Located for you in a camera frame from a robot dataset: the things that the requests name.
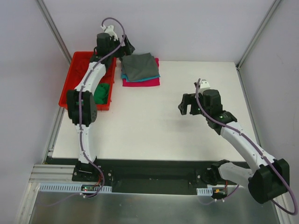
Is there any grey t shirt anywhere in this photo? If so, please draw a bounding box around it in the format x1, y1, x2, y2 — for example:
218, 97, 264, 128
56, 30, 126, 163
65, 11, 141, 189
121, 53, 159, 81

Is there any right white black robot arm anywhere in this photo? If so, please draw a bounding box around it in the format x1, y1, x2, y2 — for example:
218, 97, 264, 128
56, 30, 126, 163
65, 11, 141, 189
178, 89, 290, 204

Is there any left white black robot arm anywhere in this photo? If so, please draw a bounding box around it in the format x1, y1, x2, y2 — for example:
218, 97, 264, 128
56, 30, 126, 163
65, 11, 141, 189
66, 33, 135, 182

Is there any folded teal t shirt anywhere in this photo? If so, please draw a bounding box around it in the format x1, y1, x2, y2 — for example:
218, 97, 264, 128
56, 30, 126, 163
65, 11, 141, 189
121, 73, 160, 83

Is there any folded magenta t shirt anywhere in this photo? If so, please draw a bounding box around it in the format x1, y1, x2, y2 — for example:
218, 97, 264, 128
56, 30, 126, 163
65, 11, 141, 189
122, 58, 160, 87

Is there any red t shirt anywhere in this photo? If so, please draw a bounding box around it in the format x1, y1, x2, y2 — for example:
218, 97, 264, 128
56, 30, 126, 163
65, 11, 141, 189
74, 54, 90, 82

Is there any red plastic bin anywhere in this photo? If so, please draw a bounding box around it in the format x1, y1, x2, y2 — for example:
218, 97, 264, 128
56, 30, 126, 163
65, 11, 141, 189
58, 51, 116, 111

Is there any green t shirt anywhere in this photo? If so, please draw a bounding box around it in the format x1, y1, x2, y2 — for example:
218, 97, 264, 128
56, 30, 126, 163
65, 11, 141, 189
93, 83, 110, 105

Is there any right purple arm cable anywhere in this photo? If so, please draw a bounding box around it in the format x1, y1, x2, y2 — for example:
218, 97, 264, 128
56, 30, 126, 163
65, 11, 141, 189
195, 78, 298, 215

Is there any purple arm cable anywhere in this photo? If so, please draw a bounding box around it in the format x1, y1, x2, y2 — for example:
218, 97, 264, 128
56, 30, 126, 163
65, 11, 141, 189
78, 17, 126, 168
195, 78, 298, 215

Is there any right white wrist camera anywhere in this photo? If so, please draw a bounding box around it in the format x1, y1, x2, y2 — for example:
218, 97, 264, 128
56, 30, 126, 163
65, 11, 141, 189
194, 79, 210, 91

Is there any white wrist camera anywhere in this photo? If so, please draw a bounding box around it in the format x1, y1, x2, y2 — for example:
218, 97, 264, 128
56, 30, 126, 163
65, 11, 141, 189
194, 79, 210, 91
101, 25, 119, 40

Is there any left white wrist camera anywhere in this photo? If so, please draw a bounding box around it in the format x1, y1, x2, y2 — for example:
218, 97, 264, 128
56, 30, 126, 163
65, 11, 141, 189
101, 25, 119, 40

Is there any right aluminium rail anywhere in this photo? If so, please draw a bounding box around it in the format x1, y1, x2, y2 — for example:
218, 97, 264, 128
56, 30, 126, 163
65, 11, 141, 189
236, 66, 263, 147

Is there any aluminium rail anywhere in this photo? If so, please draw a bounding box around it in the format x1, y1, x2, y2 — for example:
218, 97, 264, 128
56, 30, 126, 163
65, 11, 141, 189
236, 66, 263, 147
42, 107, 64, 164

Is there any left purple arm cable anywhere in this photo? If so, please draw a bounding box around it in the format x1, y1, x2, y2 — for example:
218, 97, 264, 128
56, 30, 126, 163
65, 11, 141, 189
78, 17, 126, 168

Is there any right white cable duct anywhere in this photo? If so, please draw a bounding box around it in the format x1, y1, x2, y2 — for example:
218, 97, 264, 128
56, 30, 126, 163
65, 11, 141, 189
196, 187, 213, 196

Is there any white cable duct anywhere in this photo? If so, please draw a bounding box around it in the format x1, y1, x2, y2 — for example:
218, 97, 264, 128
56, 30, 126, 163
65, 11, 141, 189
39, 183, 112, 194
196, 187, 213, 196

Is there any left aluminium frame post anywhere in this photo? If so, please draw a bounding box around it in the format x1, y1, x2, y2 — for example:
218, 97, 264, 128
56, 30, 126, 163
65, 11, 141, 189
35, 0, 72, 64

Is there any aluminium frame post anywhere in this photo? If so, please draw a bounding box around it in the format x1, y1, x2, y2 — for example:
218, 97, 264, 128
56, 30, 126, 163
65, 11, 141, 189
235, 0, 283, 71
35, 0, 72, 64

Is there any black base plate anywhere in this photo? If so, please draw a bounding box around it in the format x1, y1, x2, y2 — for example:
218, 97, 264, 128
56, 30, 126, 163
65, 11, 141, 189
71, 157, 248, 196

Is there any left aluminium rail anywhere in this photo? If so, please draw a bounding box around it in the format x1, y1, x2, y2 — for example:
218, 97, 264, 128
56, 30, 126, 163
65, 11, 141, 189
42, 107, 64, 164

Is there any right aluminium frame post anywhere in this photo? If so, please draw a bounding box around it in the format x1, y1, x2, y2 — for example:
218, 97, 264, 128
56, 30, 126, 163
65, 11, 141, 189
235, 0, 283, 71

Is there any left white cable duct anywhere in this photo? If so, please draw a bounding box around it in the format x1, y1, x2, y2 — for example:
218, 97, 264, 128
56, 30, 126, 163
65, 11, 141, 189
39, 183, 112, 194

